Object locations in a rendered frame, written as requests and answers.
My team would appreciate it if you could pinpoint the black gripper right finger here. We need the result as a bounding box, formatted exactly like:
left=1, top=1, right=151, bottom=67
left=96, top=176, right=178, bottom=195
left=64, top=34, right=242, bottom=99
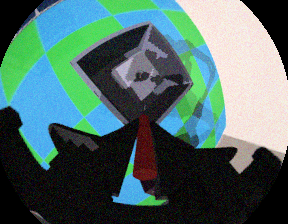
left=151, top=121, right=237, bottom=201

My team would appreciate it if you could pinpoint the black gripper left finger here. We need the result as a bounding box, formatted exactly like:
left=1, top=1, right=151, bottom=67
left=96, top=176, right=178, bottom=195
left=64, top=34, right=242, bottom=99
left=48, top=119, right=140, bottom=197

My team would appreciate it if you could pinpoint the dark red peg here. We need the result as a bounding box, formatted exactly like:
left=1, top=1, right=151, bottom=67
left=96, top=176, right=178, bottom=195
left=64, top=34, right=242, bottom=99
left=132, top=115, right=157, bottom=181

